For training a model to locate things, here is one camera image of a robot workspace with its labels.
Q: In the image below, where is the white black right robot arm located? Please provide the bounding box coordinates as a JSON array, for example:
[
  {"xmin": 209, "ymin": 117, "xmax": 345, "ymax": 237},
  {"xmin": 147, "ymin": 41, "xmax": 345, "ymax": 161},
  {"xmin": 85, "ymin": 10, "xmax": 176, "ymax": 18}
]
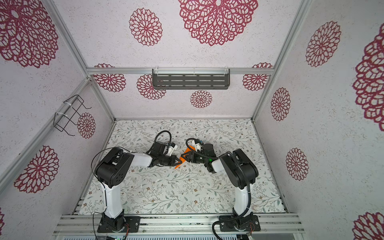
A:
[{"xmin": 181, "ymin": 149, "xmax": 259, "ymax": 218}]

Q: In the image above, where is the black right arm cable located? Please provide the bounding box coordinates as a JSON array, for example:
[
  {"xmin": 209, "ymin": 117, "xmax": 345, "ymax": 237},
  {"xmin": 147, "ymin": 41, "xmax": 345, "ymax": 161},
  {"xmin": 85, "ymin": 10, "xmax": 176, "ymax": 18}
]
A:
[{"xmin": 185, "ymin": 137, "xmax": 253, "ymax": 240}]

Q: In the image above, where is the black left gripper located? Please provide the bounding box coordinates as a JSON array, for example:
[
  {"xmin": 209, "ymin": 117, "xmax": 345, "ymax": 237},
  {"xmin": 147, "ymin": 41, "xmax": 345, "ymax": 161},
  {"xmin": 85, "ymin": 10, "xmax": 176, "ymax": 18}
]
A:
[{"xmin": 158, "ymin": 154, "xmax": 182, "ymax": 166}]

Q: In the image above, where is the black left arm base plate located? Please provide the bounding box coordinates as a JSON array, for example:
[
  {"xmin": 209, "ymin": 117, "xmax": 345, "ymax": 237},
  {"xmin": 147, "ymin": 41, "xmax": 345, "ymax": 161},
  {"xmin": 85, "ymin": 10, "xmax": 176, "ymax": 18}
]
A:
[{"xmin": 97, "ymin": 214, "xmax": 141, "ymax": 233}]

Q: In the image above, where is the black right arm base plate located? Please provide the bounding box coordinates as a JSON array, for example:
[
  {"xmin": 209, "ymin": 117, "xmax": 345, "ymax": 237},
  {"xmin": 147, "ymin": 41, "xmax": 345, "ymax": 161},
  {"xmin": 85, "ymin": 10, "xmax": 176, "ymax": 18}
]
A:
[{"xmin": 219, "ymin": 213, "xmax": 261, "ymax": 232}]

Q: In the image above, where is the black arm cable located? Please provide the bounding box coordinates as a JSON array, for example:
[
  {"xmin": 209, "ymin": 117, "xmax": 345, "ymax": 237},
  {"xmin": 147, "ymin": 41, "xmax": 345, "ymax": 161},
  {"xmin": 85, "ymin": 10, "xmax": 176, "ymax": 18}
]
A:
[
  {"xmin": 185, "ymin": 137, "xmax": 253, "ymax": 240},
  {"xmin": 90, "ymin": 130, "xmax": 173, "ymax": 240}
]

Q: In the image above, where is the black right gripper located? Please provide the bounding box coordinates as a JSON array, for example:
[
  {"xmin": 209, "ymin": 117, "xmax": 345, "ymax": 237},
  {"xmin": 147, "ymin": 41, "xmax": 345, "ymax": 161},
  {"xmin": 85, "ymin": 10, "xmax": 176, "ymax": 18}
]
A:
[{"xmin": 182, "ymin": 151, "xmax": 209, "ymax": 166}]

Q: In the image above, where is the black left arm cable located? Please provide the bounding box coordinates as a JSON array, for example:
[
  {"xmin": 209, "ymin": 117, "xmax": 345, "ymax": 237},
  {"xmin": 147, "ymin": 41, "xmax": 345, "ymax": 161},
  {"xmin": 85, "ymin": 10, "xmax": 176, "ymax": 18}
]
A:
[{"xmin": 90, "ymin": 130, "xmax": 173, "ymax": 240}]

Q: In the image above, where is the grey slotted wall shelf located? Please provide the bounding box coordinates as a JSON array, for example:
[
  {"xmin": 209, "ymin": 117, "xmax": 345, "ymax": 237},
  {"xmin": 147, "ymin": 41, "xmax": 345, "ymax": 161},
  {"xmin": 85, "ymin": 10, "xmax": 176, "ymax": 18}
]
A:
[{"xmin": 152, "ymin": 69, "xmax": 231, "ymax": 90}]

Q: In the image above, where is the black wire wall basket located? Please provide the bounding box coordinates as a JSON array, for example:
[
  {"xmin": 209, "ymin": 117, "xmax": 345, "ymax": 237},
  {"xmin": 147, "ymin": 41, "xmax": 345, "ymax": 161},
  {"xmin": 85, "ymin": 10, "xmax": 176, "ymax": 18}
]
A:
[{"xmin": 53, "ymin": 95, "xmax": 91, "ymax": 137}]

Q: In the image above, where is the aluminium front rail frame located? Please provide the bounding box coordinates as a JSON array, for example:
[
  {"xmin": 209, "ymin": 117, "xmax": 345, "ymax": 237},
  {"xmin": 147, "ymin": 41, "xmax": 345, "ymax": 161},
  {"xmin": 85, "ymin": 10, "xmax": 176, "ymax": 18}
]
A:
[{"xmin": 53, "ymin": 213, "xmax": 305, "ymax": 236}]

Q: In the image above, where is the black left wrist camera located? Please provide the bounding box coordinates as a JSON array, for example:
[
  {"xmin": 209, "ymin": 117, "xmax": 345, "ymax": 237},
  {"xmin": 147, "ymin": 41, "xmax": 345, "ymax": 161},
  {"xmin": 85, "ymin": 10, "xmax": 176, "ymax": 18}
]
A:
[{"xmin": 151, "ymin": 142, "xmax": 178, "ymax": 156}]

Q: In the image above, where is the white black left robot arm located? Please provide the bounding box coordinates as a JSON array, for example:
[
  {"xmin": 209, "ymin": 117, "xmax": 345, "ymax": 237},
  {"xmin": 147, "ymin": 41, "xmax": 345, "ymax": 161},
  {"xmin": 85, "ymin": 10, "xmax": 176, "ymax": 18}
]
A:
[{"xmin": 93, "ymin": 147, "xmax": 182, "ymax": 219}]

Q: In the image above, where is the orange square paper sheet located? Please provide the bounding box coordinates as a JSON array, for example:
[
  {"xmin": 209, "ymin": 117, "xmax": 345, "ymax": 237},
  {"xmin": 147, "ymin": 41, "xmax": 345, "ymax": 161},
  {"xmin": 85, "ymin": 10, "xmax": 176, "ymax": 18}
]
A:
[{"xmin": 175, "ymin": 148, "xmax": 191, "ymax": 169}]

